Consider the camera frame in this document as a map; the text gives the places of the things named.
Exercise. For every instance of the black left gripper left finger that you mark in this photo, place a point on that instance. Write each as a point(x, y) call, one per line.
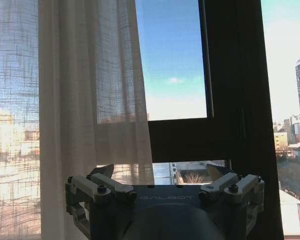
point(90, 186)

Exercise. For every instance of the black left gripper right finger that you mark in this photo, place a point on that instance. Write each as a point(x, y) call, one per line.
point(236, 185)

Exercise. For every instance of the sheer beige curtain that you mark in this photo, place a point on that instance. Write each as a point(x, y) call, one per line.
point(72, 95)

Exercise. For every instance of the dark window frame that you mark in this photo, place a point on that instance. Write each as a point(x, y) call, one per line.
point(235, 95)

